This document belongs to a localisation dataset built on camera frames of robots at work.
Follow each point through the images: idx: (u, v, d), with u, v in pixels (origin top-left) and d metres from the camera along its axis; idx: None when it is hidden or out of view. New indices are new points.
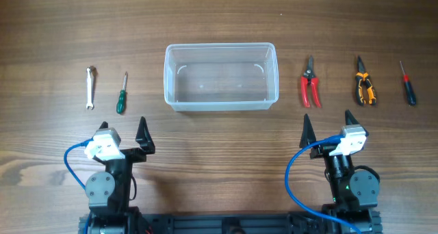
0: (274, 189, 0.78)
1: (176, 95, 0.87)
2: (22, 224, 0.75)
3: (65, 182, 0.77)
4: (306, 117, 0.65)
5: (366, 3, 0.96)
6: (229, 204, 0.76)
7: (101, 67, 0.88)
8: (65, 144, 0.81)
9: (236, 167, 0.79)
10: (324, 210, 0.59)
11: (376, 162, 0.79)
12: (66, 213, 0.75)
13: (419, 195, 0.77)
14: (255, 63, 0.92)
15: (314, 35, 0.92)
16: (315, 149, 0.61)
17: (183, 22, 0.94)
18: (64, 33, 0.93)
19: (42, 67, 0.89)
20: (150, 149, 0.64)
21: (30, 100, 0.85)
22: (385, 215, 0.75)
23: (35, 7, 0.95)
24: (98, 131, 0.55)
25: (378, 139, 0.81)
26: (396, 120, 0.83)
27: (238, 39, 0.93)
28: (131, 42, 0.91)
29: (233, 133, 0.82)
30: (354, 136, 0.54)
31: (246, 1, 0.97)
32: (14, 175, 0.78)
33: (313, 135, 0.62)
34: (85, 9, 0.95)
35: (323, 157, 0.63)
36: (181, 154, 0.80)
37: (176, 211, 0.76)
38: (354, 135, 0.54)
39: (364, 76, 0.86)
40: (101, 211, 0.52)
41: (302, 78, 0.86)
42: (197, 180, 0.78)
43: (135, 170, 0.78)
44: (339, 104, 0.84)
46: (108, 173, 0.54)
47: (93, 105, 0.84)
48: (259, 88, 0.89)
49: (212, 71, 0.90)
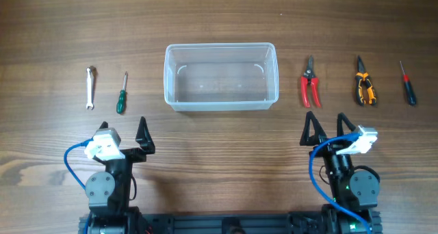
0: (273, 189, 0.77)
1: (176, 95, 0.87)
2: (22, 224, 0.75)
3: (65, 182, 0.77)
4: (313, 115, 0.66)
5: (366, 3, 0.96)
6: (229, 204, 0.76)
7: (102, 67, 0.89)
8: (65, 144, 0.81)
9: (236, 167, 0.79)
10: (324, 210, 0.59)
11: (376, 161, 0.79)
12: (66, 213, 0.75)
13: (419, 195, 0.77)
14: (255, 63, 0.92)
15: (314, 35, 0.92)
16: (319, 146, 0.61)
17: (183, 22, 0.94)
18: (64, 33, 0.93)
19: (42, 67, 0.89)
20: (150, 149, 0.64)
21: (30, 100, 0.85)
22: (385, 215, 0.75)
23: (35, 7, 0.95)
24: (98, 131, 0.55)
25: (378, 139, 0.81)
26: (396, 120, 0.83)
27: (238, 39, 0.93)
28: (131, 42, 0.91)
29: (233, 133, 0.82)
30: (369, 135, 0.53)
31: (246, 1, 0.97)
32: (14, 174, 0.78)
33: (323, 132, 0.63)
34: (85, 9, 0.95)
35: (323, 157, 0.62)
36: (181, 154, 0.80)
37: (176, 211, 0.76)
38: (369, 136, 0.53)
39: (364, 76, 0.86)
40: (101, 211, 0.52)
41: (302, 78, 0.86)
42: (197, 180, 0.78)
43: (135, 170, 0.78)
44: (339, 104, 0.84)
46: (108, 174, 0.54)
47: (93, 105, 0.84)
48: (259, 88, 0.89)
49: (212, 71, 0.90)
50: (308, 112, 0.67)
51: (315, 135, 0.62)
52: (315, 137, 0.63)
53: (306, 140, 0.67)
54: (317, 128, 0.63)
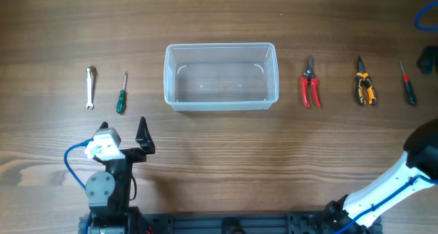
0: (273, 189, 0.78)
1: (176, 95, 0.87)
2: (22, 224, 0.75)
3: (65, 182, 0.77)
4: (400, 63, 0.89)
5: (367, 3, 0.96)
6: (229, 204, 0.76)
7: (102, 67, 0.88)
8: (65, 144, 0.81)
9: (236, 167, 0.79)
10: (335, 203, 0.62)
11: (374, 161, 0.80)
12: (66, 213, 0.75)
13: (419, 195, 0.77)
14: (255, 63, 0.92)
15: (314, 35, 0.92)
16: (403, 96, 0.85)
17: (183, 22, 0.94)
18: (64, 33, 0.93)
19: (42, 67, 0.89)
20: (150, 149, 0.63)
21: (30, 100, 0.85)
22: (385, 215, 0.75)
23: (35, 7, 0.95)
24: (98, 131, 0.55)
25: (377, 139, 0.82)
26: (396, 120, 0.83)
27: (238, 39, 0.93)
28: (131, 42, 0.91)
29: (233, 133, 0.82)
30: None
31: (246, 1, 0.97)
32: (14, 175, 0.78)
33: (402, 83, 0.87)
34: (85, 9, 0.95)
35: (408, 102, 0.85)
36: (181, 154, 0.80)
37: (176, 211, 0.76)
38: None
39: (364, 76, 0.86)
40: (101, 211, 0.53)
41: (302, 78, 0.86)
42: (197, 180, 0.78)
43: (135, 170, 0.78)
44: (339, 105, 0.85)
46: (108, 173, 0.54)
47: (93, 105, 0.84)
48: (259, 88, 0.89)
49: (211, 71, 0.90)
50: (400, 60, 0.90)
51: (401, 79, 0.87)
52: (403, 85, 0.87)
53: (405, 96, 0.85)
54: (402, 72, 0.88)
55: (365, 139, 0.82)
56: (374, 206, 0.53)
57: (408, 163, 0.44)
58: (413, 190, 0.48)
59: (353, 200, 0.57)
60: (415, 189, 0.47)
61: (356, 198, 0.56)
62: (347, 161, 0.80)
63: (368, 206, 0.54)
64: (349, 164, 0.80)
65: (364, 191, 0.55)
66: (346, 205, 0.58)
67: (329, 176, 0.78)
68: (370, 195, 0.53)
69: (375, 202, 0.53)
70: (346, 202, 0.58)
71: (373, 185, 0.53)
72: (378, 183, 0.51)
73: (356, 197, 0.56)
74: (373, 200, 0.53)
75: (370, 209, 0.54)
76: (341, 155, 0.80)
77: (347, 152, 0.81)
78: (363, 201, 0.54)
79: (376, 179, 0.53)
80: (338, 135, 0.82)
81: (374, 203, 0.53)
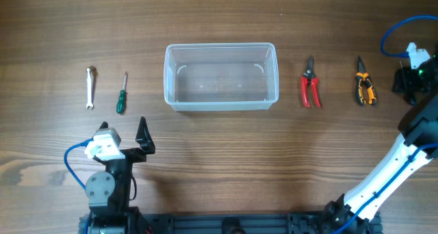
0: (274, 189, 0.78)
1: (176, 95, 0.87)
2: (22, 224, 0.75)
3: (65, 182, 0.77)
4: (398, 63, 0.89)
5: (367, 3, 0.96)
6: (229, 204, 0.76)
7: (102, 67, 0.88)
8: (65, 144, 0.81)
9: (236, 167, 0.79)
10: (335, 203, 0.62)
11: (374, 161, 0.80)
12: (66, 213, 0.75)
13: (419, 195, 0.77)
14: (255, 63, 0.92)
15: (314, 35, 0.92)
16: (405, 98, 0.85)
17: (183, 22, 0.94)
18: (64, 33, 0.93)
19: (42, 67, 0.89)
20: (150, 149, 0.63)
21: (30, 100, 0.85)
22: (385, 215, 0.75)
23: (35, 7, 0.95)
24: (98, 131, 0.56)
25: (377, 139, 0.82)
26: (395, 120, 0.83)
27: (238, 38, 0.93)
28: (131, 42, 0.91)
29: (233, 133, 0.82)
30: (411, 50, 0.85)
31: (246, 1, 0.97)
32: (14, 175, 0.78)
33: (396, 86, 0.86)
34: (85, 9, 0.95)
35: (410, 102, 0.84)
36: (181, 154, 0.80)
37: (176, 211, 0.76)
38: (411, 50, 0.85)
39: (364, 76, 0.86)
40: (101, 211, 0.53)
41: (302, 78, 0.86)
42: (197, 180, 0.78)
43: (135, 170, 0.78)
44: (339, 105, 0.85)
46: (108, 174, 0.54)
47: (93, 105, 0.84)
48: (259, 89, 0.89)
49: (211, 71, 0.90)
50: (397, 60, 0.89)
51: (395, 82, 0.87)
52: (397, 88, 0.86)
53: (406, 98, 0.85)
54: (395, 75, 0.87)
55: (365, 138, 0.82)
56: (377, 194, 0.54)
57: (405, 141, 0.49)
58: (412, 171, 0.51)
59: (353, 193, 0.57)
60: (413, 168, 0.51)
61: (356, 190, 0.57)
62: (347, 161, 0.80)
63: (371, 195, 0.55)
64: (349, 164, 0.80)
65: (363, 183, 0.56)
66: (348, 200, 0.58)
67: (329, 176, 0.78)
68: (371, 181, 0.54)
69: (376, 189, 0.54)
70: (347, 198, 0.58)
71: (371, 174, 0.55)
72: (378, 169, 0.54)
73: (355, 190, 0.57)
74: (374, 187, 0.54)
75: (373, 198, 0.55)
76: (341, 155, 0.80)
77: (347, 152, 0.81)
78: (364, 190, 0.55)
79: (374, 169, 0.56)
80: (338, 135, 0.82)
81: (376, 190, 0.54)
